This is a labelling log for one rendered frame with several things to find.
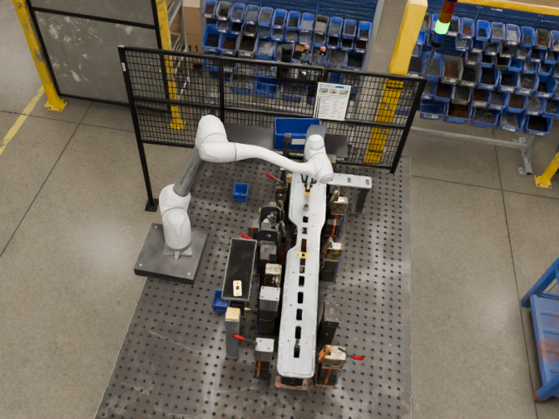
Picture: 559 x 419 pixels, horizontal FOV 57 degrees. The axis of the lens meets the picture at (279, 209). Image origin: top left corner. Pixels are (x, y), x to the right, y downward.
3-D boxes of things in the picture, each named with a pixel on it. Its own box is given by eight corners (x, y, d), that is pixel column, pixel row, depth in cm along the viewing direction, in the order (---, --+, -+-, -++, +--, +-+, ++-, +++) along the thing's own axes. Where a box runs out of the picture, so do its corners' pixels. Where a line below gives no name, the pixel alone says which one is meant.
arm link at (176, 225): (166, 251, 313) (163, 229, 296) (162, 228, 324) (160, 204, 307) (193, 247, 317) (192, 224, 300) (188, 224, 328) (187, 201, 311)
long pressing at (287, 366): (319, 380, 252) (319, 379, 251) (273, 375, 252) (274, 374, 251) (326, 173, 339) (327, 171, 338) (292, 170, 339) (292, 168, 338)
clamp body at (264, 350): (270, 382, 279) (274, 355, 251) (249, 380, 279) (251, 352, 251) (272, 365, 285) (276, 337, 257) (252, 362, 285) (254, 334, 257)
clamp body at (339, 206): (341, 239, 342) (350, 206, 315) (324, 237, 342) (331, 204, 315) (341, 229, 348) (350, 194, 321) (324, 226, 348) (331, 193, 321)
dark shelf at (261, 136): (346, 160, 346) (347, 158, 343) (212, 146, 346) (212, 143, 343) (347, 138, 359) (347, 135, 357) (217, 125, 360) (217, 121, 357)
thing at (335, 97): (344, 121, 348) (353, 85, 324) (311, 118, 348) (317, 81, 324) (344, 120, 349) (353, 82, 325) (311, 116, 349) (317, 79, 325)
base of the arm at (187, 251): (161, 261, 315) (160, 256, 311) (165, 232, 329) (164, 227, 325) (191, 262, 317) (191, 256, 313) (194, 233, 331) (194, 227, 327)
